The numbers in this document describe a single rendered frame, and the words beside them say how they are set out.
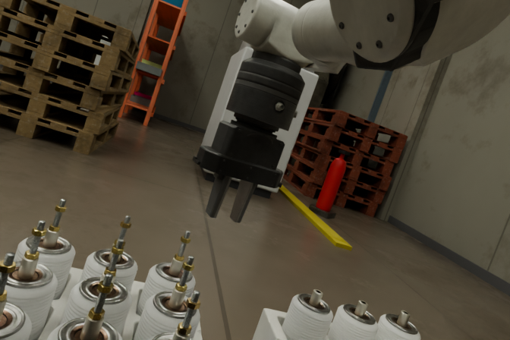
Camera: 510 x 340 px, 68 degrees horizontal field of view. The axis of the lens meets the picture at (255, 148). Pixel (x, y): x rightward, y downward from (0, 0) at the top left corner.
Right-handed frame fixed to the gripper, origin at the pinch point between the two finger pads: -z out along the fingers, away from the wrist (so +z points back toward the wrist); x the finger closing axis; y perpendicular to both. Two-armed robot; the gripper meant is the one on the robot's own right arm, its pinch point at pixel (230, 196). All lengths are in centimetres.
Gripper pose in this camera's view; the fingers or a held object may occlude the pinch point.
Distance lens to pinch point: 51.2
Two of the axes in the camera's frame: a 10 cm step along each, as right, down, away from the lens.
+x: -8.4, -2.6, -4.8
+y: 4.4, 2.1, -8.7
